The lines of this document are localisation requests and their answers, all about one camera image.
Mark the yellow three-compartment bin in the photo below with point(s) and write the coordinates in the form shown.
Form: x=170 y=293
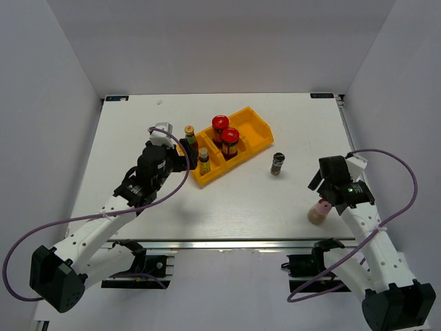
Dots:
x=255 y=136

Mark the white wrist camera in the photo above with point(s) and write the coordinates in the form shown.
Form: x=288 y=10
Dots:
x=160 y=138
x=356 y=166

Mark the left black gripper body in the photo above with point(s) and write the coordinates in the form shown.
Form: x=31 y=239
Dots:
x=173 y=163

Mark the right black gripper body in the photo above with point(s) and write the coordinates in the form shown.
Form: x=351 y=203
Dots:
x=322 y=191

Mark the small beige-cap oil bottle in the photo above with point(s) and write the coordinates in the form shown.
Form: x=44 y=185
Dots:
x=204 y=163

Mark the right XDOF logo sticker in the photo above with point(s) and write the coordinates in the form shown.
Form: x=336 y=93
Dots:
x=321 y=95

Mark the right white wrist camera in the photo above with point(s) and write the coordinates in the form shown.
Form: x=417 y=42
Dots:
x=356 y=166

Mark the pink-lid spice jar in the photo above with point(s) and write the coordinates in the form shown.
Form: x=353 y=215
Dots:
x=317 y=214

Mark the silver-top pepper shaker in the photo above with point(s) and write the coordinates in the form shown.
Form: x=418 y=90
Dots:
x=277 y=163

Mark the xdof logo sticker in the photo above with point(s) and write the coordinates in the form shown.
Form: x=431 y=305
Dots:
x=116 y=98
x=321 y=95

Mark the red-lid chili sauce jar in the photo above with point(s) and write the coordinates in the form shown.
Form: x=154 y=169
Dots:
x=230 y=138

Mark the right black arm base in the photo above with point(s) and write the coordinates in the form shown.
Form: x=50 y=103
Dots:
x=309 y=265

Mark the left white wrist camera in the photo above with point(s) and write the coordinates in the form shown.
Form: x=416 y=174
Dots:
x=160 y=138

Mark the red-lid dark sauce jar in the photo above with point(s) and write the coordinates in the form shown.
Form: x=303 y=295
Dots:
x=219 y=124

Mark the left XDOF logo sticker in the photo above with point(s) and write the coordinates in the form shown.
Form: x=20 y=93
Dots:
x=116 y=98

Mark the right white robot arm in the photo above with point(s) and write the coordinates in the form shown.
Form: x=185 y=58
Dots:
x=391 y=297

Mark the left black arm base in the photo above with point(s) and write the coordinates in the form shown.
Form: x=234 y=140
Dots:
x=149 y=270

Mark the yellow-cap green-label sauce bottle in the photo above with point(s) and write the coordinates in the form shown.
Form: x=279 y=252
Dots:
x=191 y=137

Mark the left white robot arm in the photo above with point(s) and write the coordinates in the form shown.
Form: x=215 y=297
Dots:
x=61 y=274

